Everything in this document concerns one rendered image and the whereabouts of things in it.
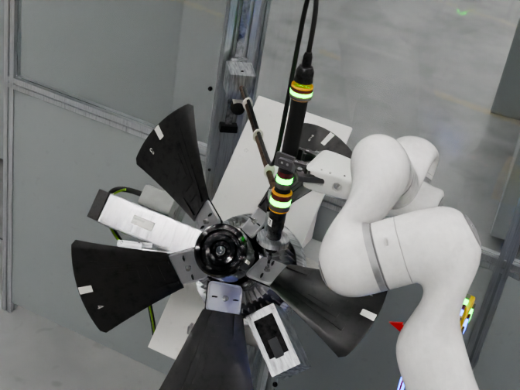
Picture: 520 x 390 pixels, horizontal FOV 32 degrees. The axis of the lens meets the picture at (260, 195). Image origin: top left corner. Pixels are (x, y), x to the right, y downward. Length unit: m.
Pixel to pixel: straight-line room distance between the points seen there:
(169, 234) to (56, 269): 1.29
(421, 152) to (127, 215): 0.84
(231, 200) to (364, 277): 1.01
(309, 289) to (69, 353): 1.71
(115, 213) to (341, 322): 0.65
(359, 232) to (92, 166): 1.87
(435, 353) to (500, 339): 1.43
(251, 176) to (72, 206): 1.09
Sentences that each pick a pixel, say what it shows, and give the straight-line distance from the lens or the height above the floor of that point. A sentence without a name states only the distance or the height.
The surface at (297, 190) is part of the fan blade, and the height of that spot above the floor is 1.35.
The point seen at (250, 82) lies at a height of 1.37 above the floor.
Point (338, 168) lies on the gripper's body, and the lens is 1.75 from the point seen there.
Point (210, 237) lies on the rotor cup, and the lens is 1.94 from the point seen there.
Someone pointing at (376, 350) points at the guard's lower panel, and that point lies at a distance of 2.86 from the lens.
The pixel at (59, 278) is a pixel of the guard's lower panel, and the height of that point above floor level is 0.26.
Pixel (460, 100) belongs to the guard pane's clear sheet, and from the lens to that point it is 2.43.
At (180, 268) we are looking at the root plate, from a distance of 2.01.
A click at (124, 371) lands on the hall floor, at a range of 3.42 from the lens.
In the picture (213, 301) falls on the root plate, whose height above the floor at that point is 1.11.
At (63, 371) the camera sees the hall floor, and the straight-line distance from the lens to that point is 3.41.
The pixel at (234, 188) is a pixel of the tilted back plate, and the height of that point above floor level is 1.17.
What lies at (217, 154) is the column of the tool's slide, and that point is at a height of 1.09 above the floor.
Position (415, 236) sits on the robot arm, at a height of 1.66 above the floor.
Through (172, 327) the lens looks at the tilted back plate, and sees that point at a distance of 2.23.
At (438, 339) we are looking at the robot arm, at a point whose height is 1.54.
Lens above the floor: 2.30
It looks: 30 degrees down
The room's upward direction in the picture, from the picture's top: 10 degrees clockwise
